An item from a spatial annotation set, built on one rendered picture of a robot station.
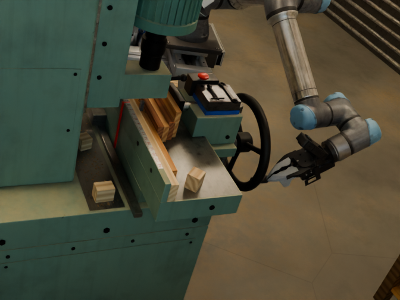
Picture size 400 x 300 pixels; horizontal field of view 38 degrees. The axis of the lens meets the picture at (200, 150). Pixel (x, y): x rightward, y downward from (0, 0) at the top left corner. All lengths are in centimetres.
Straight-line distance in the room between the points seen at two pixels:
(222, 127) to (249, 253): 112
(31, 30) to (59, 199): 42
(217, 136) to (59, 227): 48
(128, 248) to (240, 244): 115
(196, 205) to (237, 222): 136
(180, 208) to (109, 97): 30
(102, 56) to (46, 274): 55
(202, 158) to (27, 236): 45
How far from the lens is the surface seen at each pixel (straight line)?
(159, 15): 129
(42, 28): 120
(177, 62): 214
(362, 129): 177
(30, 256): 143
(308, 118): 169
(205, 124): 150
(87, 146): 155
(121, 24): 128
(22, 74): 124
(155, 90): 144
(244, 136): 169
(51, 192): 142
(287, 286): 251
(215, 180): 139
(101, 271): 154
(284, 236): 272
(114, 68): 133
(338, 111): 178
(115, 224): 142
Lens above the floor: 174
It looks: 35 degrees down
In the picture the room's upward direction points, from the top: 16 degrees clockwise
